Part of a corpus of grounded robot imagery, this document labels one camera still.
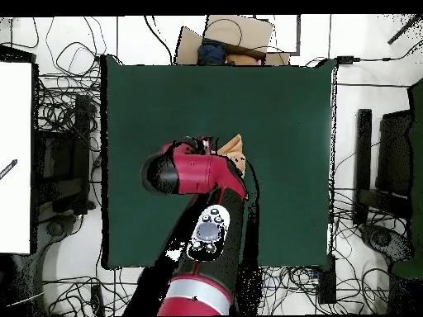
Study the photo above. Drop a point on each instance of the black stand base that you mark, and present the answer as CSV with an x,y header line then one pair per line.
x,y
383,239
57,228

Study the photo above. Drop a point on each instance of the brown cardboard box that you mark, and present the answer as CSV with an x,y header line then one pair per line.
x,y
251,33

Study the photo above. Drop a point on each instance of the black rod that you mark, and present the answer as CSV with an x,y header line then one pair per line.
x,y
404,30

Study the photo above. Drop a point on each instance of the tan terry towel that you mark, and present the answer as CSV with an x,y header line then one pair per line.
x,y
236,148

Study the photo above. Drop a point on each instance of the orange garment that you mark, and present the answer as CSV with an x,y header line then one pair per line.
x,y
241,60

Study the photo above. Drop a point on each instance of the black marker pen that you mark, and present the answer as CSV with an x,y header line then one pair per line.
x,y
8,169

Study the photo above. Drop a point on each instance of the white board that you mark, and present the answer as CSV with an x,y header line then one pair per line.
x,y
15,148

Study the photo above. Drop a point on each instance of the dark blue garment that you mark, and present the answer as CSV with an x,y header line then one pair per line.
x,y
211,52

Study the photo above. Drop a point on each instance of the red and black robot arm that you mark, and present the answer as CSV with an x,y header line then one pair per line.
x,y
205,171

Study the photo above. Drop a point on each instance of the dark green table cloth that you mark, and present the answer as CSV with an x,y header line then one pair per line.
x,y
264,132

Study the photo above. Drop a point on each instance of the black power strip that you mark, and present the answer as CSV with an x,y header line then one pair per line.
x,y
97,300

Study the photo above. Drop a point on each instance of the black power adapter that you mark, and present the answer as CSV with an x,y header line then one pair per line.
x,y
347,60

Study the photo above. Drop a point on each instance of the black upright bar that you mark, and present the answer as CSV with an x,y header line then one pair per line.
x,y
363,158

